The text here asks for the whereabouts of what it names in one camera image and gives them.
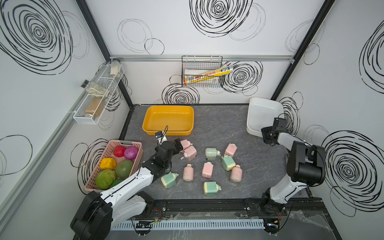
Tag white plastic tray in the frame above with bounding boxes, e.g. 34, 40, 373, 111
246, 97, 284, 138

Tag yellow plastic tray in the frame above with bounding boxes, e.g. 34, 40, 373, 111
142, 105, 195, 136

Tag pink sharpener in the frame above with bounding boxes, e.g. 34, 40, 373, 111
225, 144, 238, 158
202, 162, 214, 179
180, 146, 197, 161
181, 140, 193, 150
183, 164, 194, 182
230, 165, 243, 183

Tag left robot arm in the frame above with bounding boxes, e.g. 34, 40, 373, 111
70, 139, 183, 240

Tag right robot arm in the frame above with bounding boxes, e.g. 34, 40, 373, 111
260, 118, 326, 215

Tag yellow toothpaste box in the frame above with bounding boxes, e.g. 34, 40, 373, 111
182, 65, 233, 86

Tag green sharpener bottom left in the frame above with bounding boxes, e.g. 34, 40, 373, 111
161, 172, 179, 189

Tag purple toy fruit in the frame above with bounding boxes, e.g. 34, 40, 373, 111
124, 146, 139, 161

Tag green sharpener round centre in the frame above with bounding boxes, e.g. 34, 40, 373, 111
205, 148, 221, 162

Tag red toy fruit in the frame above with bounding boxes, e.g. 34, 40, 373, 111
114, 146, 126, 158

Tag green sharpener centre right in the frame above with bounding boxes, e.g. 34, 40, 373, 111
222, 155, 236, 171

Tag green sharpener bottom centre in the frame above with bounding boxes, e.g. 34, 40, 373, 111
204, 182, 222, 196

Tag pink plastic basket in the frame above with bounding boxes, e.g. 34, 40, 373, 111
84, 140, 144, 192

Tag yellow toy pepper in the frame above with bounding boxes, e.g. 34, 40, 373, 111
100, 158, 117, 171

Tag green toy cabbage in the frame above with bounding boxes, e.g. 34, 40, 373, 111
95, 170, 117, 190

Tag clear bottle on shelf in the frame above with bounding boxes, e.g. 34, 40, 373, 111
81, 80, 110, 99

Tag glass jar on shelf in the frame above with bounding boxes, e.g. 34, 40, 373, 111
110, 59, 121, 77

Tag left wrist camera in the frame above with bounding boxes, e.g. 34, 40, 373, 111
155, 131, 167, 146

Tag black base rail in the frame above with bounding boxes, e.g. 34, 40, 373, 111
137, 198, 326, 219

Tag white wire wall shelf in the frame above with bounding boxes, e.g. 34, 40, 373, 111
73, 60, 125, 125

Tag black wire wall basket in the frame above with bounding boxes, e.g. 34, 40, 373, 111
181, 55, 224, 88

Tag white slotted cable duct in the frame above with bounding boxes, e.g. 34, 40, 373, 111
112, 219, 265, 231

